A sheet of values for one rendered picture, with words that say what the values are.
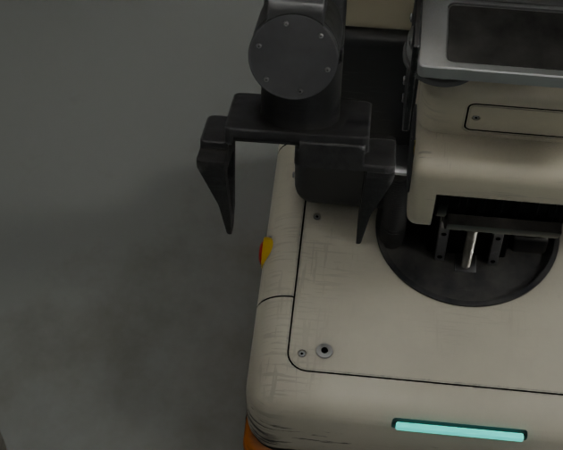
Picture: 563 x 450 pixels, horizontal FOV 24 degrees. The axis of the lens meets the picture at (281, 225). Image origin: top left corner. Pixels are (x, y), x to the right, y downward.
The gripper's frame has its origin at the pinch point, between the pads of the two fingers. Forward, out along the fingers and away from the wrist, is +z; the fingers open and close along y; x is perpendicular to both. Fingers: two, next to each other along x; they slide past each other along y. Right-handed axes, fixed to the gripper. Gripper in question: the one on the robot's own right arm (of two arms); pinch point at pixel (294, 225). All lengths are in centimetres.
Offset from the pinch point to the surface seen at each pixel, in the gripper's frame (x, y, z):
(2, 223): 116, -60, 67
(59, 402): 85, -42, 83
